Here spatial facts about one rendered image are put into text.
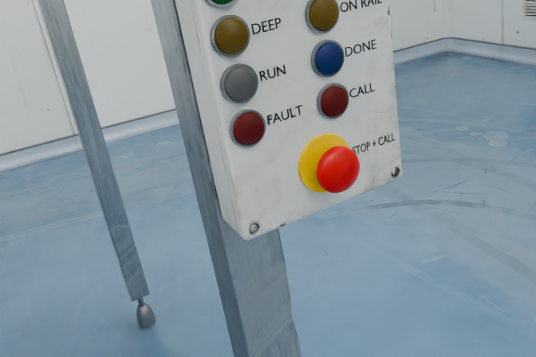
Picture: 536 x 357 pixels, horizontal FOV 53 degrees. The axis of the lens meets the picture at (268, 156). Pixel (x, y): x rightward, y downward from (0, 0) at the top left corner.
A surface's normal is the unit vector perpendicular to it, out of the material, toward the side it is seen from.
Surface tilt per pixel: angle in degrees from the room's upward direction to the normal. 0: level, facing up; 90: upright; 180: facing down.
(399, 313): 0
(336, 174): 90
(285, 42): 90
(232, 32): 87
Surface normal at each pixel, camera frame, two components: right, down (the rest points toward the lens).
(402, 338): -0.16, -0.92
